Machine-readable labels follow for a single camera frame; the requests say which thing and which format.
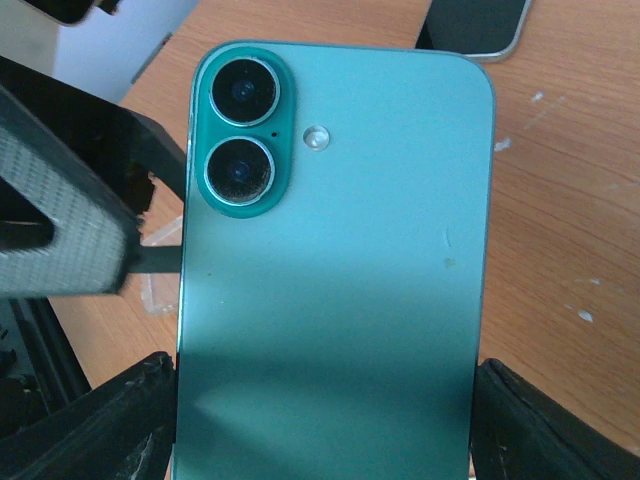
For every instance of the teal green phone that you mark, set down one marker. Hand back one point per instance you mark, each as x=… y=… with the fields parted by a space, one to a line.
x=334 y=242

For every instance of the black phone face up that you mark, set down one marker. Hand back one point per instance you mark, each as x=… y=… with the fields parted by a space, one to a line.
x=484 y=30

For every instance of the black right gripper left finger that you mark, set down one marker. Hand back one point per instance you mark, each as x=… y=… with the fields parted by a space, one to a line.
x=123 y=429

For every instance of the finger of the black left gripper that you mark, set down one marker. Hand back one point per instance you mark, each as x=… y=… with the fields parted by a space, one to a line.
x=126 y=150
x=93 y=236

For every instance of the clear magsafe phone case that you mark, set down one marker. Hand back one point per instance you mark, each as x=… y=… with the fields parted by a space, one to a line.
x=160 y=291

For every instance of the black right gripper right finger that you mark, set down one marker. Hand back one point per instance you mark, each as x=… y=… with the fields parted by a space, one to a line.
x=518 y=432

